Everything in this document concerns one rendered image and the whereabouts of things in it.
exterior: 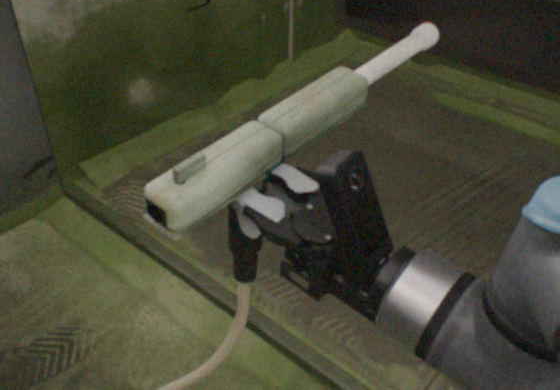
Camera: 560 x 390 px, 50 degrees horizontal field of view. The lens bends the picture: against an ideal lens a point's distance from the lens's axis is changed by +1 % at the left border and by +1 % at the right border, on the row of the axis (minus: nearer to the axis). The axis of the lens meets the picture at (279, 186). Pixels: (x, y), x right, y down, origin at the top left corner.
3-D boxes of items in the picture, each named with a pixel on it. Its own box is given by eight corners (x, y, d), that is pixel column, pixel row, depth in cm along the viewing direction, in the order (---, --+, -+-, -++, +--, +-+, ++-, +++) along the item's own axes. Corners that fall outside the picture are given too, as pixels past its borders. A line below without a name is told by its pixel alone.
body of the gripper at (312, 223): (272, 272, 64) (367, 340, 58) (276, 217, 58) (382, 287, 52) (316, 232, 68) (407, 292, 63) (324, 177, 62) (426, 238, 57)
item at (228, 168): (185, 348, 66) (170, 196, 51) (156, 323, 68) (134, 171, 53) (415, 151, 95) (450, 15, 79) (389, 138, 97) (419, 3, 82)
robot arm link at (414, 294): (427, 317, 49) (480, 250, 55) (377, 284, 51) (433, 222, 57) (405, 372, 56) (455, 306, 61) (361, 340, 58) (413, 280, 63)
